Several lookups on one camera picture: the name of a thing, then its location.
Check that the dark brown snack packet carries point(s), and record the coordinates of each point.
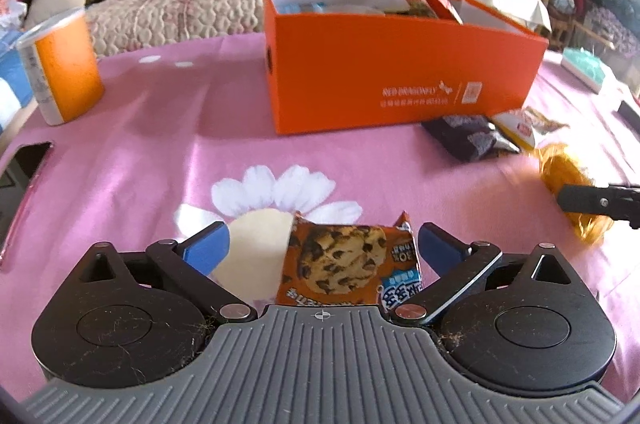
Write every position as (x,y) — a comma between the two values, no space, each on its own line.
(419,8)

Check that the yellow white snack packet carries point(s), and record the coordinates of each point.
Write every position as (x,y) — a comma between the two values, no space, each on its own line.
(525,127)

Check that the red snack packet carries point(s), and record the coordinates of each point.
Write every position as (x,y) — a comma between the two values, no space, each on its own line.
(440,2)

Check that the chocolate chip cookie packet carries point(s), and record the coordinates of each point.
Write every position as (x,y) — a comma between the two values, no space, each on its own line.
(335,259)

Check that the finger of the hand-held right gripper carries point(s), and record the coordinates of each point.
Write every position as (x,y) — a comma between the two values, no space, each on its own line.
(585,199)

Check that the orange cylindrical canister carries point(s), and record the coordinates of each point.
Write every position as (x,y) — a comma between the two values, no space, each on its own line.
(70,64)

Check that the quilted beige sofa cover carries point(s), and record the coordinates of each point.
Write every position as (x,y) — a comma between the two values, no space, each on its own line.
(190,4)

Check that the blue striped cloth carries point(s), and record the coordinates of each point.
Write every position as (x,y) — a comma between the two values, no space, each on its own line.
(12,74)

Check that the pink floral tablecloth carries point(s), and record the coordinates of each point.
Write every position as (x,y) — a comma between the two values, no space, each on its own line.
(150,154)

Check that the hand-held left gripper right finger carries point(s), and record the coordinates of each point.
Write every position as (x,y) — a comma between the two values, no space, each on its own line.
(440,249)

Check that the dark purple snack packet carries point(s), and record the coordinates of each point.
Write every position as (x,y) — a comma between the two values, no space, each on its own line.
(465,137)

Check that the amber translucent snack bag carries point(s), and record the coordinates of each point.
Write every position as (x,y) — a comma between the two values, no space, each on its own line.
(562,169)

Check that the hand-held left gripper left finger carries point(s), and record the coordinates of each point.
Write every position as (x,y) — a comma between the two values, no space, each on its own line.
(207,249)

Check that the orange cardboard box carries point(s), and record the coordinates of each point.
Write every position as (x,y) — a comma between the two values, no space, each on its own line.
(350,79)

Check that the teal tissue pack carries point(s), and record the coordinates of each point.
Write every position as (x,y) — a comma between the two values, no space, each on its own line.
(587,64)

